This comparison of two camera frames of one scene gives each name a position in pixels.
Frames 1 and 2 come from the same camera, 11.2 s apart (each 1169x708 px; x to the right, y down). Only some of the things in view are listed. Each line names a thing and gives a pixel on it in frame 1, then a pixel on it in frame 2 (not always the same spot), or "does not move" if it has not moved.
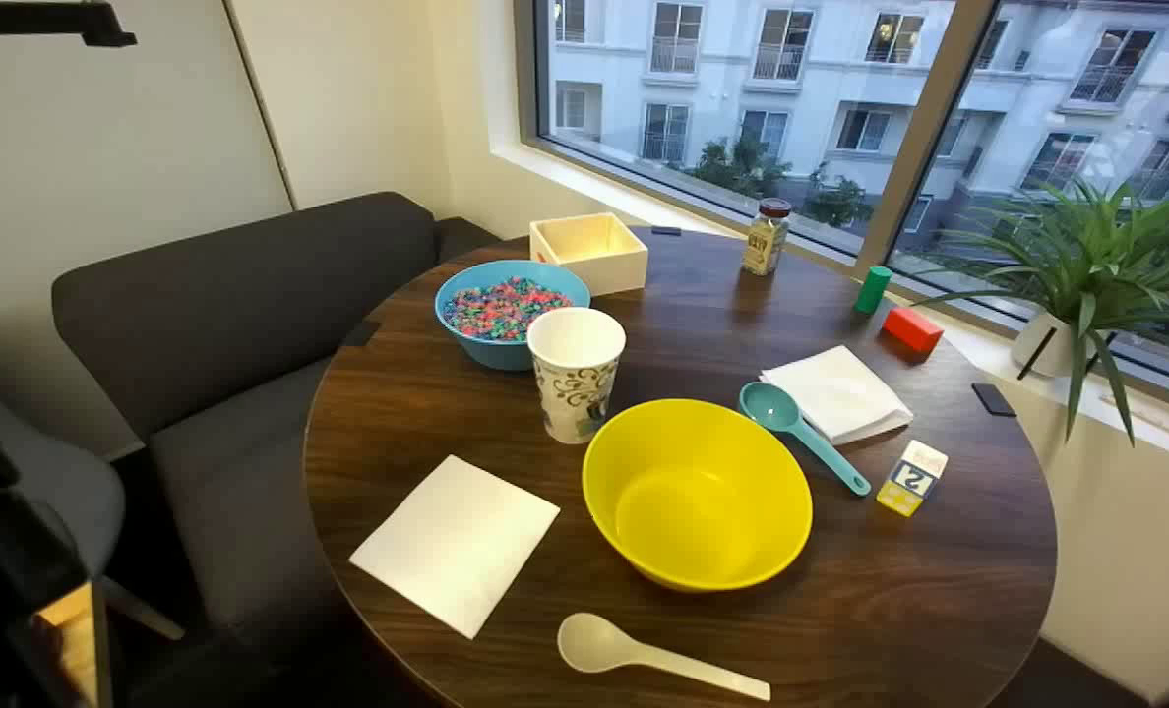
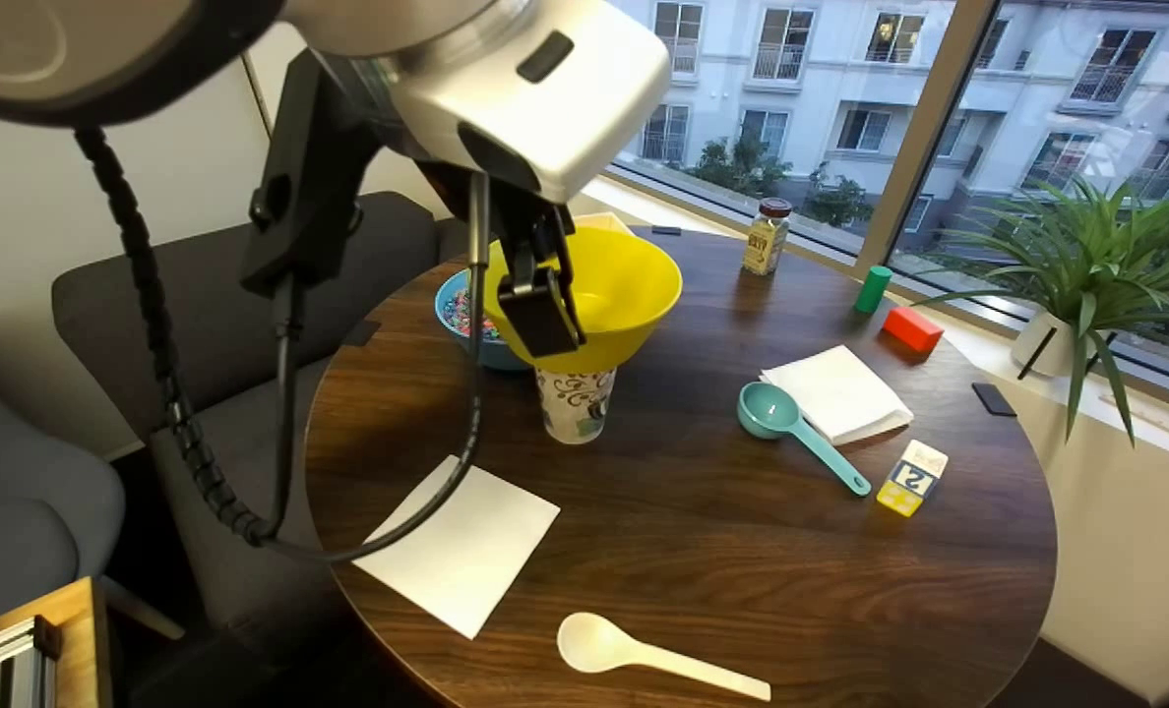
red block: x=911 y=332 does not move
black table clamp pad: x=992 y=399 does not move
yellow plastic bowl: x=699 y=493 -> x=629 y=286
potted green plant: x=1097 y=265 does not move
